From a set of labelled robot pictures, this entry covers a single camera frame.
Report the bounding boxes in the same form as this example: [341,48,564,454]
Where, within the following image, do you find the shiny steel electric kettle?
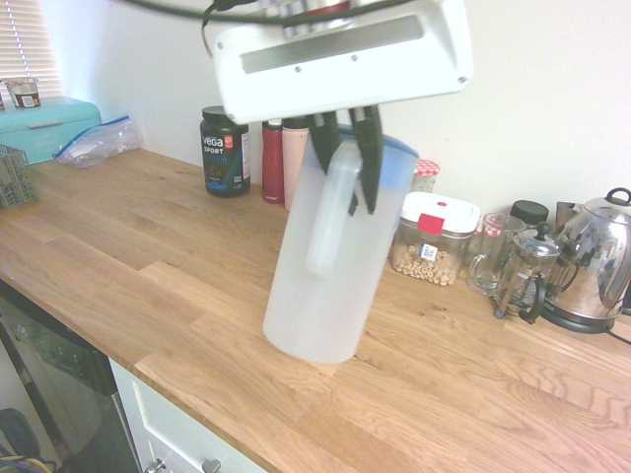
[551,186,631,321]

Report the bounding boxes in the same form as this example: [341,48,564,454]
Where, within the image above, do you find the black dishwasher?
[0,280,142,473]

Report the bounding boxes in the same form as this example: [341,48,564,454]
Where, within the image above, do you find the white cabinet drawer with handle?
[107,358,270,473]

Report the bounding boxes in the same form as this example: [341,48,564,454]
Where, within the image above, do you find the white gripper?
[210,0,474,217]

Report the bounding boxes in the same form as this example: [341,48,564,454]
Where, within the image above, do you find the yogurt cup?
[4,77,40,109]

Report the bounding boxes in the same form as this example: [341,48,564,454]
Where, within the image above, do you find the cereal container white lid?
[388,191,482,288]

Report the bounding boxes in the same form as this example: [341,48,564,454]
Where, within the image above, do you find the glass mug with handle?
[466,212,527,297]

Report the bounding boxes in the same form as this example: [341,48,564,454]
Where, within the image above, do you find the dark bag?
[0,407,60,473]

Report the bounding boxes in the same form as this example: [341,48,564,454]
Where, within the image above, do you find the glass jar black lid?
[509,199,550,231]

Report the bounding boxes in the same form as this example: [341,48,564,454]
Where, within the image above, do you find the translucent pitcher with blue lid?
[262,122,420,365]

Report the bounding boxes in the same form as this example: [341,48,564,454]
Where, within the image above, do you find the glass french press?
[492,221,563,325]

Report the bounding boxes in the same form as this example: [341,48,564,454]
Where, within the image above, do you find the pink water bottle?
[281,116,311,212]

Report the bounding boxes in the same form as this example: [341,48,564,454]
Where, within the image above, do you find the small jar red checked lid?
[465,220,489,267]

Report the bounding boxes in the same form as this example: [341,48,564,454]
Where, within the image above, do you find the black robot camera cable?
[115,0,297,53]

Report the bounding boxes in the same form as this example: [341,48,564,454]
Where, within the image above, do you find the white window blinds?
[0,0,65,100]

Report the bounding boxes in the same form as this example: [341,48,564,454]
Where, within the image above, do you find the clear zip bag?
[52,114,144,169]

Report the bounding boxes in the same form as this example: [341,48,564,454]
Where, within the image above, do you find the black Vega protein tub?
[199,105,251,198]

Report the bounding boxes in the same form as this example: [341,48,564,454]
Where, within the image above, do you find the grey plastic crate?
[0,143,40,209]

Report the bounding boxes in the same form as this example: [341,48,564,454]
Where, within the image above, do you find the red water bottle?
[260,119,286,205]

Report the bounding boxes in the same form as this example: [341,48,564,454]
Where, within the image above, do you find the teal bread box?
[0,96,107,167]

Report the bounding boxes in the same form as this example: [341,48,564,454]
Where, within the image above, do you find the silver drawer handle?
[146,456,224,473]

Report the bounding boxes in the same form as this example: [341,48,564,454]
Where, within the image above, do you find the glass jar red checked lid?
[410,158,441,194]

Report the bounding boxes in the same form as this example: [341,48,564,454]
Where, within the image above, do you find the black kettle base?
[539,300,620,335]

